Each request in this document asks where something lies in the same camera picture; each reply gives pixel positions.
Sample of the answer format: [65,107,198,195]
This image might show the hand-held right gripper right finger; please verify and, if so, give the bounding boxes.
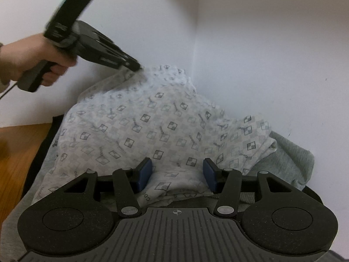
[202,158,291,219]

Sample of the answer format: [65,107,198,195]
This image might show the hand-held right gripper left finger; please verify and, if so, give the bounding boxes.
[64,157,152,219]

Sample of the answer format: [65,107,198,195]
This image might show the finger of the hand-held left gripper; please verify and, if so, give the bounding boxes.
[104,37,144,73]

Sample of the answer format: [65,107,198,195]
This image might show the white patterned pajama top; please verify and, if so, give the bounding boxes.
[31,64,279,206]

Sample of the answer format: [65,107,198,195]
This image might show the person's left forearm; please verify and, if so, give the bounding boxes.
[0,42,13,95]

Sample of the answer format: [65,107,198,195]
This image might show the person's left hand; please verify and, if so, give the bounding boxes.
[1,33,78,86]

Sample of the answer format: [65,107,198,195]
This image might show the grey printed t-shirt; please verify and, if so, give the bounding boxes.
[0,131,315,249]

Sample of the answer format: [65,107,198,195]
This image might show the black folded cloth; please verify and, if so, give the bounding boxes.
[20,115,325,205]

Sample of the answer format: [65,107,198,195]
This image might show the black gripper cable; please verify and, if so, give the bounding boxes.
[0,81,19,100]

